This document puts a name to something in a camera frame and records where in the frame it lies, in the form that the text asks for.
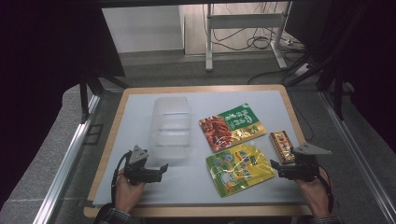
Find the long black floor cable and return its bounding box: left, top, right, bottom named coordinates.
left=247, top=68, right=316, bottom=143

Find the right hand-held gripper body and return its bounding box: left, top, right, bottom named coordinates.
left=281, top=142, right=332, bottom=183

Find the dark curtain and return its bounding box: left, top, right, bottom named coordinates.
left=284, top=0, right=396, bottom=154
left=0, top=0, right=126, bottom=210

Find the yellow spout pouch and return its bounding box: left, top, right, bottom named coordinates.
left=205, top=140, right=276, bottom=199

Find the left hand-held gripper black cable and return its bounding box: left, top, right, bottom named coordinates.
left=110, top=150, right=133, bottom=206

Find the right hand-held gripper black cable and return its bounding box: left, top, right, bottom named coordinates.
left=317, top=165, right=335, bottom=215

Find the black tripod stand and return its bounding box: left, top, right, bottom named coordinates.
left=285, top=36, right=347, bottom=121
left=78, top=68, right=131, bottom=124

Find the black floor bracket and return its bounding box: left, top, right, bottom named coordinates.
left=83, top=123, right=105, bottom=146

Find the small yellow and red box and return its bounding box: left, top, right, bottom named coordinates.
left=268, top=130, right=296, bottom=165

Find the clear plastic container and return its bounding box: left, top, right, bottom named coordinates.
left=148, top=95, right=192, bottom=161

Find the pale grey table mat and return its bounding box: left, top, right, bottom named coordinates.
left=92, top=90, right=308, bottom=206

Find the aluminium rail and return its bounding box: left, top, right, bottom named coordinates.
left=32, top=94, right=101, bottom=224
left=319, top=91, right=396, bottom=224

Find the hand-held gripper black cable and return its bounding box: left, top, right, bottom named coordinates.
left=110, top=150, right=133, bottom=206
left=317, top=165, right=335, bottom=215

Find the person's right hand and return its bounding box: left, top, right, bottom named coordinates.
left=294, top=169, right=332, bottom=218

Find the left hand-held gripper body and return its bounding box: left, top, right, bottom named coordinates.
left=123, top=145, right=152, bottom=187

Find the person's left hand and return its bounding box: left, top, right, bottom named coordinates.
left=114, top=174, right=146, bottom=215

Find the tangle of black floor cables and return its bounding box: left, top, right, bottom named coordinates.
left=202, top=3, right=309, bottom=53

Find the white metal desk frame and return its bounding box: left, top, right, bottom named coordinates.
left=204, top=1, right=294, bottom=73

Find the white power strip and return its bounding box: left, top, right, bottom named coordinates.
left=277, top=38, right=305, bottom=52

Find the green and red sauce packet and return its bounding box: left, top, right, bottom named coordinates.
left=198, top=103, right=268, bottom=153

